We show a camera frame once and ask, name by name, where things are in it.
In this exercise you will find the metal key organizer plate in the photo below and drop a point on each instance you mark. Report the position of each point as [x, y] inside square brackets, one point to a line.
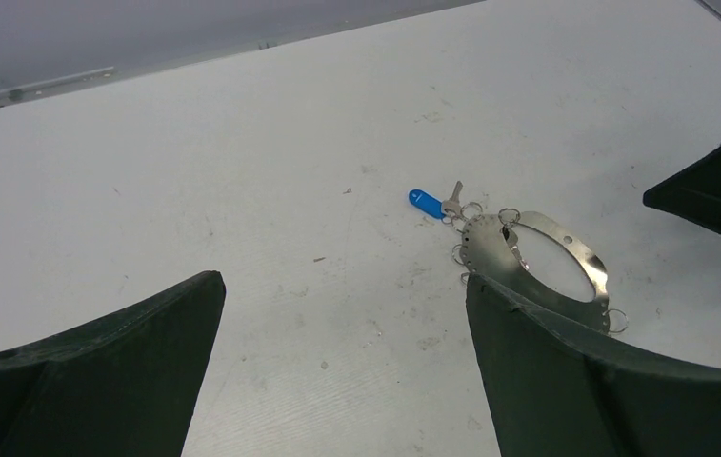
[489, 246]

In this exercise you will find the key with blue tag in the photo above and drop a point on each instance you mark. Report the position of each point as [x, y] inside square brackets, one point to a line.
[435, 208]

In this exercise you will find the aluminium frame rail back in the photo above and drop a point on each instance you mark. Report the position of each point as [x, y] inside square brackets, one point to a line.
[50, 46]

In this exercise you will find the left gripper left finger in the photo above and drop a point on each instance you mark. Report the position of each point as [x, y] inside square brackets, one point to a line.
[125, 384]

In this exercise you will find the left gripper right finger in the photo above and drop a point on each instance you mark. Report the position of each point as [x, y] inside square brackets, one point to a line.
[558, 388]

